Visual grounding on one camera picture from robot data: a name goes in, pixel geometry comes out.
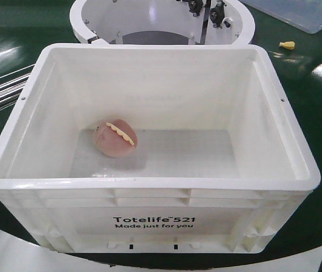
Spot pink plush ball toy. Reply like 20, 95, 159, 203
93, 119, 138, 158

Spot white plastic tote crate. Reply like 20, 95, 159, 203
0, 44, 321, 253

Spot clear plastic storage box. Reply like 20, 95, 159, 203
242, 0, 322, 34

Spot small yellow toy piece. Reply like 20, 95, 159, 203
279, 41, 296, 50

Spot white ring conveyor hub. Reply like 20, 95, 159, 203
69, 1, 255, 45

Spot black bearing mount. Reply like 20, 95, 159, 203
173, 1, 233, 31

